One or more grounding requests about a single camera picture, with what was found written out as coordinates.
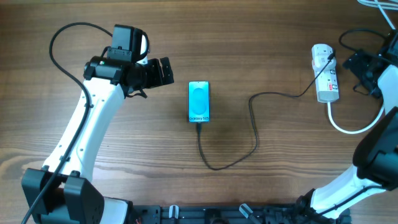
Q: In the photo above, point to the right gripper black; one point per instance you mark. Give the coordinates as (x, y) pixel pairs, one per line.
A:
(356, 63)

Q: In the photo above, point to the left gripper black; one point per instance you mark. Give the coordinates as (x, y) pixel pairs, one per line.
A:
(155, 80)

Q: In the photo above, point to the teal screen smartphone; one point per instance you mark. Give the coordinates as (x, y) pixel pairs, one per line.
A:
(199, 102)

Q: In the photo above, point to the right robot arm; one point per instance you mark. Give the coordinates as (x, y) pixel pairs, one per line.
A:
(374, 167)

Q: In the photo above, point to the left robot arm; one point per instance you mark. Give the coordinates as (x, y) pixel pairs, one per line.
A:
(61, 191)

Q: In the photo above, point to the white charger adapter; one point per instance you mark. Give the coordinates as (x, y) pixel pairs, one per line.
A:
(324, 62)

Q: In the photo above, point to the white power strip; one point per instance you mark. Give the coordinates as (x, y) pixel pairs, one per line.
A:
(326, 82)

